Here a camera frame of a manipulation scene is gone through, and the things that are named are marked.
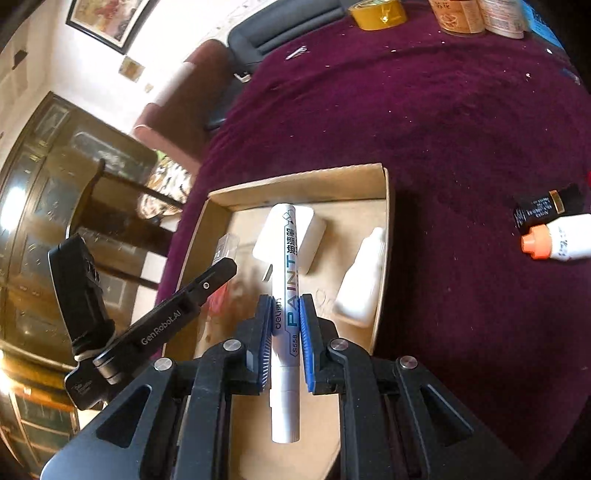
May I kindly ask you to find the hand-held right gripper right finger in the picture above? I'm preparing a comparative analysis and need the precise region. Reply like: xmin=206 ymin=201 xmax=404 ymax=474
xmin=299 ymin=293 xmax=527 ymax=480

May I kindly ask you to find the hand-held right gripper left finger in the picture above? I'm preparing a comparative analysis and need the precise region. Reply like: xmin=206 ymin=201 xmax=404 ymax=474
xmin=39 ymin=294 xmax=273 ymax=480

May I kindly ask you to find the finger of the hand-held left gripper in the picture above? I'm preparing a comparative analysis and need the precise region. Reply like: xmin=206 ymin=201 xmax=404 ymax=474
xmin=178 ymin=258 xmax=238 ymax=320

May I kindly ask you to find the white paint marker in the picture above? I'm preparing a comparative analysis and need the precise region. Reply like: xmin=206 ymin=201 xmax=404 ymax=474
xmin=269 ymin=203 xmax=305 ymax=445

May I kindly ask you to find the cardboard box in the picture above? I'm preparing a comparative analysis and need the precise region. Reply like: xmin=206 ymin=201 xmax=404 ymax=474
xmin=168 ymin=162 xmax=395 ymax=480

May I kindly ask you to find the small clear plastic case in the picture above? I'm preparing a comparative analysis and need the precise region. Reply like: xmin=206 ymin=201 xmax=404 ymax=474
xmin=213 ymin=234 xmax=241 ymax=266

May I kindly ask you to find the small white plastic bottle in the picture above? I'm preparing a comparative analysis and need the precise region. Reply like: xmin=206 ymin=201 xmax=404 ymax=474
xmin=333 ymin=227 xmax=387 ymax=328

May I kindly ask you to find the dark wooden chair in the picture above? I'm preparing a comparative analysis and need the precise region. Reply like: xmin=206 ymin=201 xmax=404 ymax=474
xmin=69 ymin=158 xmax=185 ymax=259

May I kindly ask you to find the dark wooden glass cabinet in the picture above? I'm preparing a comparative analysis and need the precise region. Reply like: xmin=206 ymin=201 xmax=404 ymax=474
xmin=0 ymin=91 xmax=160 ymax=462

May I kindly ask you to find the patterned seat cushion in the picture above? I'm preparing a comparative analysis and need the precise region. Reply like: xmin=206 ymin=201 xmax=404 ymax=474
xmin=139 ymin=157 xmax=204 ymax=222

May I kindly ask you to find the white rectangular block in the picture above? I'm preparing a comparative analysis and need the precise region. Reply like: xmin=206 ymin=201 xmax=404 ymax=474
xmin=252 ymin=206 xmax=327 ymax=273

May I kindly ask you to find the maroon upholstered chair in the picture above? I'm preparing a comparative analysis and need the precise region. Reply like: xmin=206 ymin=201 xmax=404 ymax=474
xmin=131 ymin=39 xmax=241 ymax=171

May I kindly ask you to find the black bag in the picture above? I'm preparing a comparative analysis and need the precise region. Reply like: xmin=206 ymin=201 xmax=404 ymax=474
xmin=228 ymin=0 xmax=356 ymax=77

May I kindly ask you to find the black lipstick tube gold band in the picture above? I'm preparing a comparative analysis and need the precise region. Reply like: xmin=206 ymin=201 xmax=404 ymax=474
xmin=512 ymin=183 xmax=581 ymax=234

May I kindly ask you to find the white tube orange cap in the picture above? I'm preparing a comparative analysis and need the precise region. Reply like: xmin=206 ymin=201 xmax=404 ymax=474
xmin=519 ymin=213 xmax=591 ymax=264

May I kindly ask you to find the yellow tape roll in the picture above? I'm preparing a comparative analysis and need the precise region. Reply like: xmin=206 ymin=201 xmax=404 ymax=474
xmin=348 ymin=0 xmax=408 ymax=31

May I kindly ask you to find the orange label jar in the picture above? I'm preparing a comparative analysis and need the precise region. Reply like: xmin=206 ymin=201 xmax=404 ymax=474
xmin=428 ymin=0 xmax=486 ymax=35

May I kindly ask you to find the white label jar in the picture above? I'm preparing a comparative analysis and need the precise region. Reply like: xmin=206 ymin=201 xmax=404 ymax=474
xmin=480 ymin=0 xmax=532 ymax=38

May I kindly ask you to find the small gold wall frame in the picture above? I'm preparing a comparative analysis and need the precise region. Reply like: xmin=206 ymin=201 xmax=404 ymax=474
xmin=119 ymin=56 xmax=145 ymax=83

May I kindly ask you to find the black framed wall picture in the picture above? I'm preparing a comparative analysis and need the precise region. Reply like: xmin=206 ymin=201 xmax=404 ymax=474
xmin=65 ymin=0 xmax=153 ymax=55

